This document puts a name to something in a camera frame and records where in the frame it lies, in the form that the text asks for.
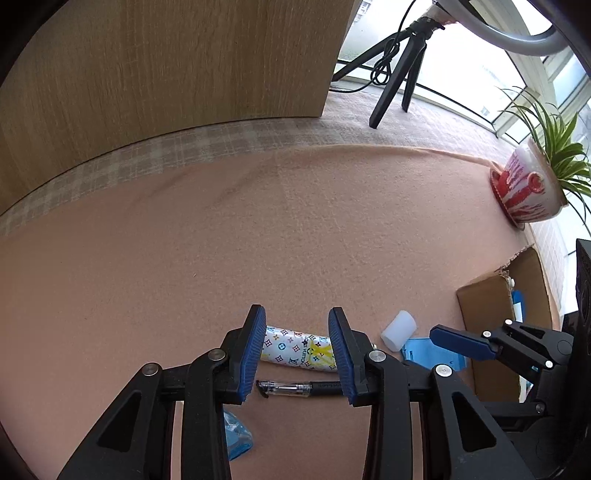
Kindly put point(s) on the blue clip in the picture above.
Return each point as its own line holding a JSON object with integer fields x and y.
{"x": 238, "y": 438}

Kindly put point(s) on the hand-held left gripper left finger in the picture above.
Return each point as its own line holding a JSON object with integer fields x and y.
{"x": 251, "y": 350}

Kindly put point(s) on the white plastic cap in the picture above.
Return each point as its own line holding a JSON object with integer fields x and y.
{"x": 398, "y": 330}

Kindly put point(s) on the checked tablecloth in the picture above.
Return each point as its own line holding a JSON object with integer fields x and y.
{"x": 138, "y": 157}

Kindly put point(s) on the large wooden board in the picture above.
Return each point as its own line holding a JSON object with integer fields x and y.
{"x": 161, "y": 78}

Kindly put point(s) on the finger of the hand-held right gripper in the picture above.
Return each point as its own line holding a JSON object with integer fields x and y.
{"x": 461, "y": 341}
{"x": 521, "y": 410}

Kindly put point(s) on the white red flower pot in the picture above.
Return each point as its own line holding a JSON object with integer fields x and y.
{"x": 526, "y": 184}

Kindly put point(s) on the patterned white lighter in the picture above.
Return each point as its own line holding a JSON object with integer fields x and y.
{"x": 291, "y": 348}

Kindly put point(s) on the blue phone stand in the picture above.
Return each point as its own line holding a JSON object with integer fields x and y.
{"x": 425, "y": 350}

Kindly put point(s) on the cardboard box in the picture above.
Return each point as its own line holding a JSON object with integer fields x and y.
{"x": 485, "y": 304}

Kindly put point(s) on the red pot saucer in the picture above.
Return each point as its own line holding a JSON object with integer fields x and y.
{"x": 498, "y": 194}

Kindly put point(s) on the black clear pen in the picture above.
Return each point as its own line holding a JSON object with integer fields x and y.
{"x": 295, "y": 390}

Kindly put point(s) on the green spider plant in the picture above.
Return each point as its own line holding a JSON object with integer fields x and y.
{"x": 561, "y": 152}

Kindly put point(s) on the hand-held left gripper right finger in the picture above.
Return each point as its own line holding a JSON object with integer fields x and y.
{"x": 341, "y": 355}

